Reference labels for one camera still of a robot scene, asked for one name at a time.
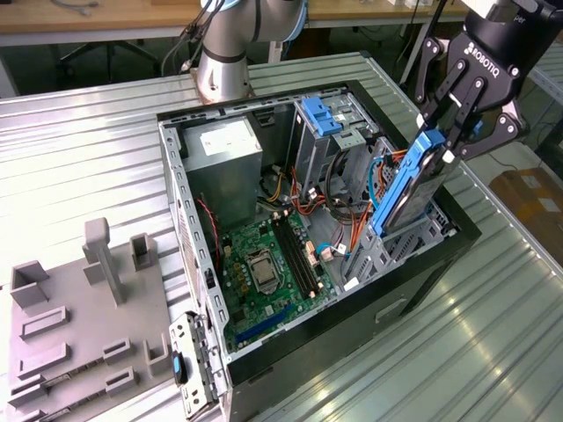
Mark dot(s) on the grey drive cage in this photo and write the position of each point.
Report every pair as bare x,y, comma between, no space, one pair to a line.
312,154

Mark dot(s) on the black RAM slot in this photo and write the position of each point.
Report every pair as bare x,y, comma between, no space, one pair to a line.
288,257
300,255

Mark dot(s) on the brown cardboard box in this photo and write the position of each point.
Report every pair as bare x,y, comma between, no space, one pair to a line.
528,202

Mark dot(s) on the grey disk bay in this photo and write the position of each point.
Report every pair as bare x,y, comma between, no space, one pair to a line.
396,255

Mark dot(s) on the wooden desk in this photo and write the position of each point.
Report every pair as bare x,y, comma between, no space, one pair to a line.
374,17
88,19

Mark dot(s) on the blue drive latch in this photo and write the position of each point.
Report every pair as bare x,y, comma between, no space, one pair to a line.
321,116

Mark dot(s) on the grey metal shelf frame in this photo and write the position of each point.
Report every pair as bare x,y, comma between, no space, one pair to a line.
547,74

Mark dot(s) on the hard disk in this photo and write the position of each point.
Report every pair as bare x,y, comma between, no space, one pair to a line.
422,193

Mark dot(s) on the grey parts rack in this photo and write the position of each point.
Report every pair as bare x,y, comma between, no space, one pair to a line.
88,316

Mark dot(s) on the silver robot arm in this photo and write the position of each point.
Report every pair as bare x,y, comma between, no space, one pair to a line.
224,57

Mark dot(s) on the black open PC case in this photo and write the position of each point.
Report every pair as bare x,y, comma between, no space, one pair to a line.
308,351

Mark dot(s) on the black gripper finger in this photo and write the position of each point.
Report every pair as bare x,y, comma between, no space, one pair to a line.
429,74
506,125

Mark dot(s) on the black office chair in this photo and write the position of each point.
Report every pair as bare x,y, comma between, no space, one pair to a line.
110,57

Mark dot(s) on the blue expansion slot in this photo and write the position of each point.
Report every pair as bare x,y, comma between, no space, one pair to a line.
264,326

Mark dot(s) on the silver CPU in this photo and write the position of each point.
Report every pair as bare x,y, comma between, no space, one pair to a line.
265,274

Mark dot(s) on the green motherboard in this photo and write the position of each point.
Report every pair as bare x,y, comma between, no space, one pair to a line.
281,303

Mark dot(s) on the black tripod leg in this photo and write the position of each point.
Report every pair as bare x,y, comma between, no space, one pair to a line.
435,17

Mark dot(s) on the CPU socket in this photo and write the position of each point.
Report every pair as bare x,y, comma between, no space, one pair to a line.
250,260

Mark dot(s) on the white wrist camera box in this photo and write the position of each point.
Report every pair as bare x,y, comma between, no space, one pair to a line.
479,6

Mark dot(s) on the grey power supply box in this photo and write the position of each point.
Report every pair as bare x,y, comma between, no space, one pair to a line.
224,176

